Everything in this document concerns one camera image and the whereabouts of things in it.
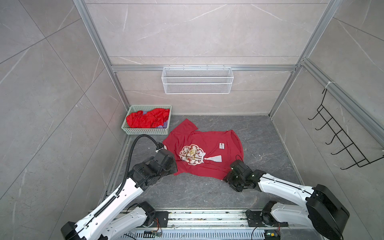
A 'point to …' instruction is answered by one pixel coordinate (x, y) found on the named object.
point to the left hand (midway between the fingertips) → (175, 160)
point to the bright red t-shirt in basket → (150, 120)
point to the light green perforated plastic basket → (163, 129)
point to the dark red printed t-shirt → (202, 153)
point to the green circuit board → (271, 236)
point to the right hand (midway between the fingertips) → (223, 180)
